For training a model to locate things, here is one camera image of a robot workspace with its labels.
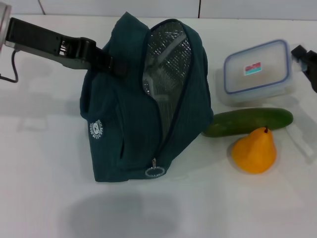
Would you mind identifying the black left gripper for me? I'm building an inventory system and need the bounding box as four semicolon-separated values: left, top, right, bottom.
6;17;128;76

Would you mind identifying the clear food container blue rim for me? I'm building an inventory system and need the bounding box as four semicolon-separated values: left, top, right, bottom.
214;38;308;108

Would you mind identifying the green cucumber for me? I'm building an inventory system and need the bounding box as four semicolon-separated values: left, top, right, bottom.
202;108;294;138

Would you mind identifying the dark teal insulated lunch bag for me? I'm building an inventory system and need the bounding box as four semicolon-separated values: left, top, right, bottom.
79;11;215;184

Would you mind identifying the black gripper cable with plug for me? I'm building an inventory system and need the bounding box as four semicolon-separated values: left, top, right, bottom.
0;51;19;84

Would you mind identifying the yellow pear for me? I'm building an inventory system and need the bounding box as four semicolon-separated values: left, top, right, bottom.
231;126;277;174

